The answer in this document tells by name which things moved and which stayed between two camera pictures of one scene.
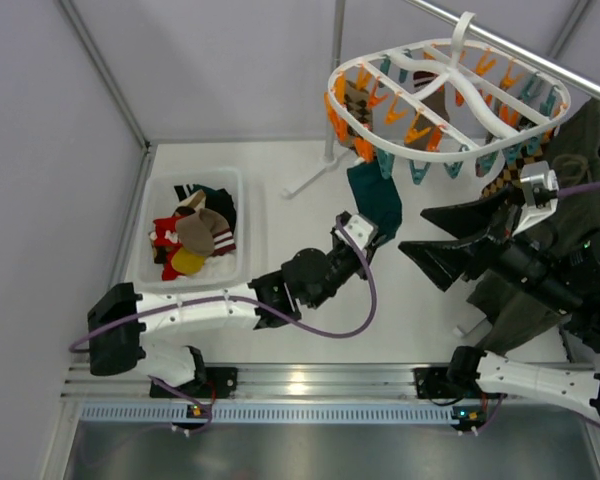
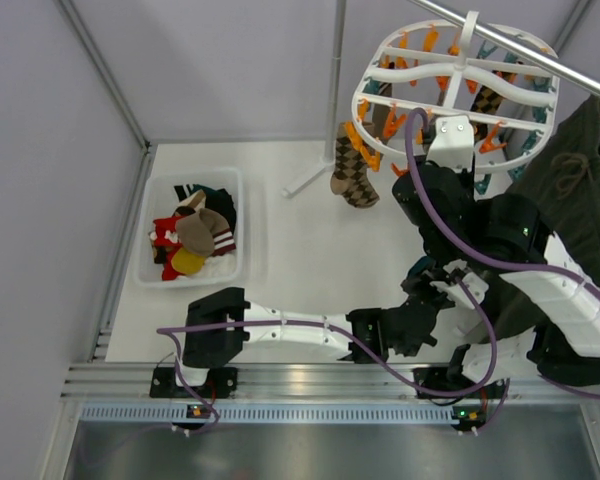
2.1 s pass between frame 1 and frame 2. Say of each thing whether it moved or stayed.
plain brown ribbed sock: stayed
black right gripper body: moved
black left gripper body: moved
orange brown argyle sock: moved
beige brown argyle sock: moved
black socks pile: stayed
